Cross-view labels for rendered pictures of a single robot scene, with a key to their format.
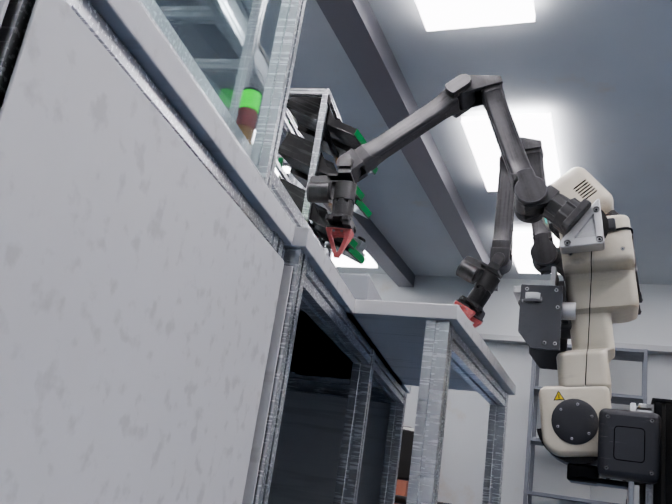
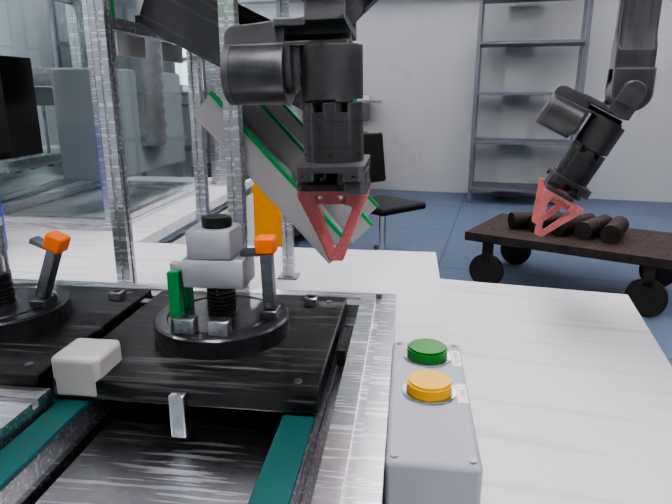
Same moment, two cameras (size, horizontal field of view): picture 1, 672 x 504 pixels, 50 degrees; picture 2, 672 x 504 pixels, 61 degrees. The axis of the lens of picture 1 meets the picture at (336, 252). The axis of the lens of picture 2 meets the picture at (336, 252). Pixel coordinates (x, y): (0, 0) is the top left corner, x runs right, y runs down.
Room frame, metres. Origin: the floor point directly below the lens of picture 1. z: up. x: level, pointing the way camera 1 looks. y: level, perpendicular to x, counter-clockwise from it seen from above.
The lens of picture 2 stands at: (1.21, 0.06, 1.21)
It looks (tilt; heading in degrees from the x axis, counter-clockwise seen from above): 16 degrees down; 353
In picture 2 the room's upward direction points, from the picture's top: straight up
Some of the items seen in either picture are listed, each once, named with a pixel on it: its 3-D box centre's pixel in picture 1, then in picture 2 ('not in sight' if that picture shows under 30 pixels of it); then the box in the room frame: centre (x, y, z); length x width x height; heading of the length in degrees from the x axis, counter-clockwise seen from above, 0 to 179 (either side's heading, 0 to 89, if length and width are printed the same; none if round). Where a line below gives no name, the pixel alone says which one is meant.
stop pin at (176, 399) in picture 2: not in sight; (179, 413); (1.67, 0.14, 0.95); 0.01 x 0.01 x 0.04; 76
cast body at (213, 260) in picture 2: not in sight; (208, 249); (1.79, 0.12, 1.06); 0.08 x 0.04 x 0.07; 76
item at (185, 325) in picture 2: not in sight; (186, 323); (1.75, 0.15, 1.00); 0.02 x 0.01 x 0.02; 76
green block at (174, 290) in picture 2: not in sight; (175, 293); (1.79, 0.16, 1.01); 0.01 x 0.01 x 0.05; 76
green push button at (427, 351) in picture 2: not in sight; (427, 354); (1.72, -0.09, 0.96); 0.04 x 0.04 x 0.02
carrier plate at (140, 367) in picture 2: not in sight; (224, 338); (1.79, 0.11, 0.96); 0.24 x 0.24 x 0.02; 76
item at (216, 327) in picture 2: not in sight; (220, 326); (1.74, 0.11, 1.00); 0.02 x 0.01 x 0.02; 76
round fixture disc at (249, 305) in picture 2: not in sight; (223, 322); (1.79, 0.11, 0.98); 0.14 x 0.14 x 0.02
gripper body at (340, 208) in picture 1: (342, 214); (333, 140); (1.76, 0.00, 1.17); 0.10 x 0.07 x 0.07; 167
